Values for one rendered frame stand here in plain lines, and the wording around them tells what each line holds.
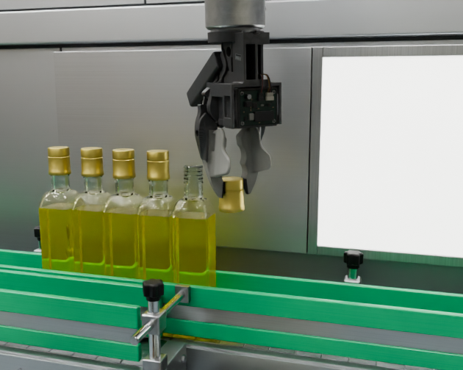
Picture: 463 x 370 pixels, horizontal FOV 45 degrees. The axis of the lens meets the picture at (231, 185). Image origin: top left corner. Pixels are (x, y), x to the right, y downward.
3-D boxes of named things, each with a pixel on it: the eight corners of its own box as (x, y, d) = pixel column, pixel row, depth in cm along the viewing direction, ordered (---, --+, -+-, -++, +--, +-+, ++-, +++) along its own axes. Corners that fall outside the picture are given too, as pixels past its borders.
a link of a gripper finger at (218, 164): (216, 204, 69) (225, 130, 68) (196, 194, 74) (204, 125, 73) (238, 204, 71) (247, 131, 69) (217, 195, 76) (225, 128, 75)
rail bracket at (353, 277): (365, 321, 92) (369, 243, 90) (362, 339, 86) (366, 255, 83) (340, 318, 93) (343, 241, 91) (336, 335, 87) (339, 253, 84)
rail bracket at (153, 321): (193, 337, 84) (192, 258, 82) (146, 396, 69) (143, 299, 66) (175, 334, 85) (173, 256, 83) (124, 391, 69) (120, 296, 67)
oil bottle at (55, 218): (90, 307, 97) (84, 186, 93) (72, 319, 92) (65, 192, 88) (62, 303, 99) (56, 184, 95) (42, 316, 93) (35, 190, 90)
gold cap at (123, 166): (139, 175, 89) (138, 148, 88) (128, 179, 86) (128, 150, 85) (119, 175, 90) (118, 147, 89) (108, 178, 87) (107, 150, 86)
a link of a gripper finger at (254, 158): (264, 200, 72) (253, 131, 70) (242, 191, 78) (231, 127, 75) (284, 194, 74) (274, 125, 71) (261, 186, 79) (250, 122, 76)
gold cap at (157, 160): (173, 178, 87) (173, 150, 87) (164, 181, 84) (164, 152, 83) (152, 176, 88) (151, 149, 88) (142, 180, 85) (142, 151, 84)
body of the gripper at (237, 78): (229, 133, 66) (227, 28, 64) (199, 128, 74) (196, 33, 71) (284, 129, 70) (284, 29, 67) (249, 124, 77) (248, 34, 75)
